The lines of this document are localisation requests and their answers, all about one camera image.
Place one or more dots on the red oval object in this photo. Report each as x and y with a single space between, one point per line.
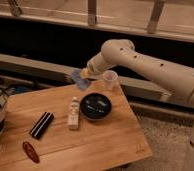
30 152

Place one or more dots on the metal window rail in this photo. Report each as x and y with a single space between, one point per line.
138 90

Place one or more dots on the black round bowl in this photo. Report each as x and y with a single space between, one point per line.
95 106

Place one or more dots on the white tube bottle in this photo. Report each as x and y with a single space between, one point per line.
73 115

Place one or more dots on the black rectangular case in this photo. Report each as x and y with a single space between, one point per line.
41 125

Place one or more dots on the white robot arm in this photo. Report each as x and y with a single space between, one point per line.
177 79

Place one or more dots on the blue-white gripper body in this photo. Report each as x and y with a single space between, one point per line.
81 83

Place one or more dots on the wooden table board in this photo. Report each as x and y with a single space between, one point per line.
95 146

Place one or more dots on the translucent plastic cup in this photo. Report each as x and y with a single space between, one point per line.
109 78

